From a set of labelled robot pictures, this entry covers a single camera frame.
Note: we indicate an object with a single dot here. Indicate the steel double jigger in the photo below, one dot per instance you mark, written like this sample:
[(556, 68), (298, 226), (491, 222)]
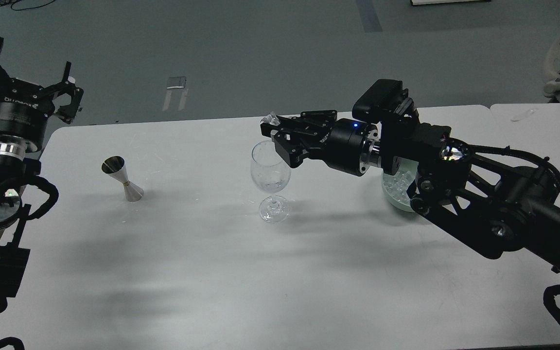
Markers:
[(115, 167)]

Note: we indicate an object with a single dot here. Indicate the clear wine glass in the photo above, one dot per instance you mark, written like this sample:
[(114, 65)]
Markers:
[(270, 173)]

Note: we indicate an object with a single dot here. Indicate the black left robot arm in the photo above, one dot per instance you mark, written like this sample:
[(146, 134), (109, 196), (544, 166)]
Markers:
[(24, 196)]

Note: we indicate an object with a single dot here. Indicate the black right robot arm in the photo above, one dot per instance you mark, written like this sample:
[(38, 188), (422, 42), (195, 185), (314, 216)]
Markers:
[(493, 200)]

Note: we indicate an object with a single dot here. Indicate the single clear ice cube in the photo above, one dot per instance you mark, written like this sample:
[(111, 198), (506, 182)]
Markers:
[(271, 119)]

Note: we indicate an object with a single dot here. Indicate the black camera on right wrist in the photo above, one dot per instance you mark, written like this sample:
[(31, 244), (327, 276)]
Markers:
[(385, 100)]

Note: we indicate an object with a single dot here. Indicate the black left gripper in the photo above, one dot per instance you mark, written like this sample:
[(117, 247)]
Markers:
[(21, 116)]

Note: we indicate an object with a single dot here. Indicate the metal floor plate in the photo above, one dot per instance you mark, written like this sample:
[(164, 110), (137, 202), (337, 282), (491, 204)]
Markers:
[(176, 82)]

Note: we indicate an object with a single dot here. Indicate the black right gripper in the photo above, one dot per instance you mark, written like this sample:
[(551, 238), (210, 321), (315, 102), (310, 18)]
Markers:
[(342, 145)]

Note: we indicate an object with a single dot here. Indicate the pile of ice cubes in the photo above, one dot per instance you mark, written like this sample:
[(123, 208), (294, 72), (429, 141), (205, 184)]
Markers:
[(396, 185)]

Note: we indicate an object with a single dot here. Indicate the green ceramic bowl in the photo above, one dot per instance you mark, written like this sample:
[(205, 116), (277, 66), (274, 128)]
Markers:
[(404, 206)]

